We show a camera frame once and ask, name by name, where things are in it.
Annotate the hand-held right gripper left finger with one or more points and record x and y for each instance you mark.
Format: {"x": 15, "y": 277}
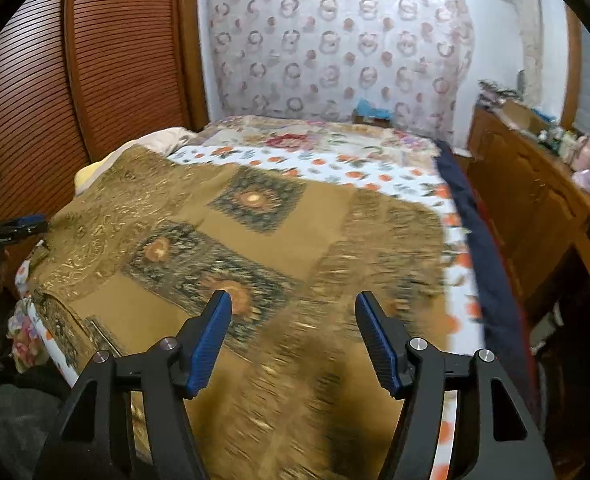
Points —
{"x": 210, "y": 345}

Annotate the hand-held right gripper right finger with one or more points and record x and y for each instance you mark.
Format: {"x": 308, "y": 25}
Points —
{"x": 377, "y": 347}

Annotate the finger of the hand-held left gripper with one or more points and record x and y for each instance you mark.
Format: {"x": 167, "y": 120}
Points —
{"x": 30, "y": 224}

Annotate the brown patterned garment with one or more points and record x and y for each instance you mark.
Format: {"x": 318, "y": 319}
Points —
{"x": 295, "y": 240}

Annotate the pile of folded clothes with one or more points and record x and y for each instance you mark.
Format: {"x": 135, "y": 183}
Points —
{"x": 495, "y": 92}

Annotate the yellow plush toy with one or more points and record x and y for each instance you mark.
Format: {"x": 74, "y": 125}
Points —
{"x": 92, "y": 175}

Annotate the navy blanket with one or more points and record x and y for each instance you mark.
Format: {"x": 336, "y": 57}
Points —
{"x": 495, "y": 310}

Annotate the beige pillow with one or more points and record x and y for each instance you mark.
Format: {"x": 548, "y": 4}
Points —
{"x": 167, "y": 140}

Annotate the orange fruit print sheet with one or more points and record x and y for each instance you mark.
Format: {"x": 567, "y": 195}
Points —
{"x": 375, "y": 170}

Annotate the wooden louvered wardrobe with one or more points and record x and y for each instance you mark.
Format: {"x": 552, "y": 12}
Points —
{"x": 115, "y": 60}

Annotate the wooden side cabinet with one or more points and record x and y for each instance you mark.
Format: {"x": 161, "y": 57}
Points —
{"x": 525, "y": 195}

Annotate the floral bed sheet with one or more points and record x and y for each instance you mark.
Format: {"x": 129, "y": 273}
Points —
{"x": 295, "y": 135}

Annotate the cardboard box with blue cloth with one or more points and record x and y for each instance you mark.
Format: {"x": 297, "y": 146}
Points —
{"x": 372, "y": 110}

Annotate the cluster of small bottles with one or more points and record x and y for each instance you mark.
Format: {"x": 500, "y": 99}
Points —
{"x": 555, "y": 140}

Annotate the circle patterned sheer curtain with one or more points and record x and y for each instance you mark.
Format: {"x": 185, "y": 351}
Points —
{"x": 335, "y": 50}

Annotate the white tied curtain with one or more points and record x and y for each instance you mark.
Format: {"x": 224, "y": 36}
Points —
{"x": 535, "y": 35}

